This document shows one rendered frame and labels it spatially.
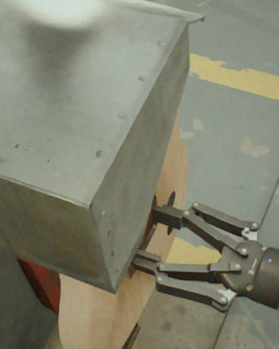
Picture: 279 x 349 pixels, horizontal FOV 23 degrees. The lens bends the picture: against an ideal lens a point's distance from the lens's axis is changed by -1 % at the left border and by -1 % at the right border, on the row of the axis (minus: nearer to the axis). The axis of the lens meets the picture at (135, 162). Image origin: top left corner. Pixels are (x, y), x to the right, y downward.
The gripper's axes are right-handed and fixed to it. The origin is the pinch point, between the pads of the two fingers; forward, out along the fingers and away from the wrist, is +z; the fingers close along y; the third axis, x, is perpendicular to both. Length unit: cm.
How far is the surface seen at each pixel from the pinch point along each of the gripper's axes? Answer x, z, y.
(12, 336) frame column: -60, 35, 0
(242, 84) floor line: -91, 23, 125
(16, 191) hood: 43, -5, -26
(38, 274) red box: -49, 33, 11
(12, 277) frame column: -44, 35, 6
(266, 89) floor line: -91, 14, 125
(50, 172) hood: 45, -7, -25
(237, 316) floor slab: -101, -4, 45
